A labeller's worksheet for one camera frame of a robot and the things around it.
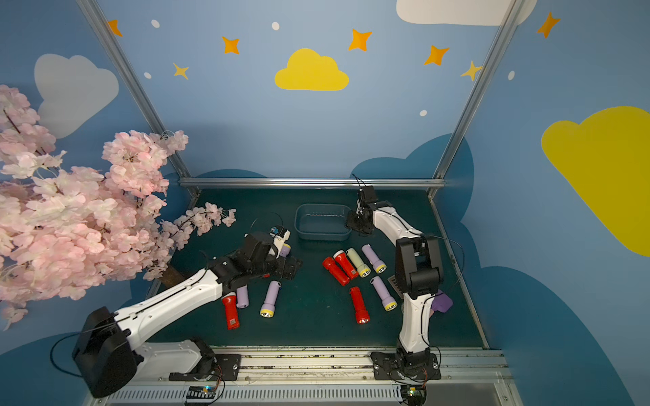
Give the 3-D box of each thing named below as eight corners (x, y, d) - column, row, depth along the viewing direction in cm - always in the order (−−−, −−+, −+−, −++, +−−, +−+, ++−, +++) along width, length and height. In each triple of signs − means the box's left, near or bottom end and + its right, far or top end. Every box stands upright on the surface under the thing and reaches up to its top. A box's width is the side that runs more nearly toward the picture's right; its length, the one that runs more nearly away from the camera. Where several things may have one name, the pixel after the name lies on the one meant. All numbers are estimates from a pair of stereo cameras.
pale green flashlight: (362, 278, 94) (363, 276, 92) (344, 253, 101) (344, 250, 99) (372, 273, 96) (373, 270, 94) (353, 248, 102) (353, 245, 101)
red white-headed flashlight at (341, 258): (349, 281, 94) (350, 278, 91) (333, 256, 100) (333, 253, 98) (359, 276, 95) (359, 273, 93) (342, 252, 102) (342, 248, 99)
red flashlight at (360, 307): (358, 325, 85) (359, 322, 82) (347, 291, 92) (348, 288, 89) (369, 322, 85) (371, 319, 83) (358, 289, 93) (359, 285, 90)
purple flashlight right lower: (386, 313, 86) (388, 310, 84) (369, 280, 93) (370, 277, 91) (397, 308, 87) (399, 306, 85) (379, 277, 94) (380, 274, 92)
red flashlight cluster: (344, 287, 92) (345, 284, 90) (322, 263, 98) (322, 260, 96) (352, 281, 94) (352, 278, 92) (329, 258, 100) (329, 254, 98)
